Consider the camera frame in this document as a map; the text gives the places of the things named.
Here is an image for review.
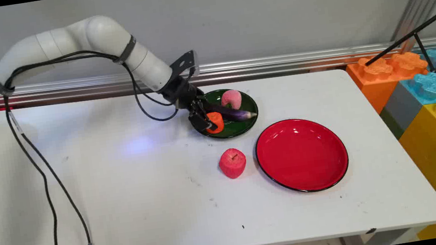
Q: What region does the blue giant toy block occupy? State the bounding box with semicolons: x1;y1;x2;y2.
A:
396;47;436;109

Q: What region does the purple toy eggplant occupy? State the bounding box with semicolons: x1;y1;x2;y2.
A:
204;96;259;125

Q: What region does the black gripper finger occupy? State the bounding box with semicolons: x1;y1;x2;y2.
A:
187;106;213;134
197;96;218;115

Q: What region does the horizontal aluminium rail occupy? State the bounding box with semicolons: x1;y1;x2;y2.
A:
0;31;436;113

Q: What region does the black cable with black plug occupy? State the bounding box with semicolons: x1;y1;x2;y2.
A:
0;40;196;245

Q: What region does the grey giant toy block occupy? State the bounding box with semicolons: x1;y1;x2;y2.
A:
376;79;429;141

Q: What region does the orange toy fruit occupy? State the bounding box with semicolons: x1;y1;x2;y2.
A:
204;111;226;135

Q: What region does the red toy apple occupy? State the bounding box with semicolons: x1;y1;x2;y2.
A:
217;147;249;181

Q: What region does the dark green round plate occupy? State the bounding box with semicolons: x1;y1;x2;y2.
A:
190;85;262;143

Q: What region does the orange giant toy block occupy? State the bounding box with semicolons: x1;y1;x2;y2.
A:
345;48;435;118

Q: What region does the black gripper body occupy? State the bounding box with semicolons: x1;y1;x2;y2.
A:
157;72;206;114

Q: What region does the black tripod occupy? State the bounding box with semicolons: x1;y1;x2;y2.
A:
358;2;436;89

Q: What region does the red round plate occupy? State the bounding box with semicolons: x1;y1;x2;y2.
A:
252;112;353;199

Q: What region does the black cable with silver connector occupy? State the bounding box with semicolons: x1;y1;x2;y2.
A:
0;40;197;245

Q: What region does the pink toy peach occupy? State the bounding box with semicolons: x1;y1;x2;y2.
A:
219;88;244;111

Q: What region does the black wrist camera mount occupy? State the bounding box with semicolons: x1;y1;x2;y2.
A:
168;49;201;81

